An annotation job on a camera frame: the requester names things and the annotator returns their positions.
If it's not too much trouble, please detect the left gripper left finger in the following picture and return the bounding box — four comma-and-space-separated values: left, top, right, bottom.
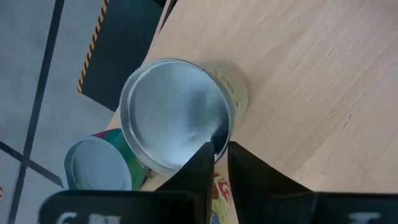
37, 141, 216, 224

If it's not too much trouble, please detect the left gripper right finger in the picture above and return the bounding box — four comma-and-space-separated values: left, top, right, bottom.
227, 141, 398, 224

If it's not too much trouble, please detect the spaghetti sauce can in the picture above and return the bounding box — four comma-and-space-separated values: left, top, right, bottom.
214, 172, 239, 224

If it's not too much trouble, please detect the yellow green label can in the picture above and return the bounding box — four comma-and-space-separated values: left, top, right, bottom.
119, 57, 250, 177

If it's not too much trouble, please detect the green magenta label can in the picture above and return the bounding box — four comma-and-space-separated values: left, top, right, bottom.
63, 128, 150, 191

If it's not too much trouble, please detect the wooden shelf board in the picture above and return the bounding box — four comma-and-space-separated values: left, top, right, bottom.
105, 0, 398, 224

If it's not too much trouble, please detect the wide hazard-striped black mat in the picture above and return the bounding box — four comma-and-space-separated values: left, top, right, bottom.
76, 0, 174, 112

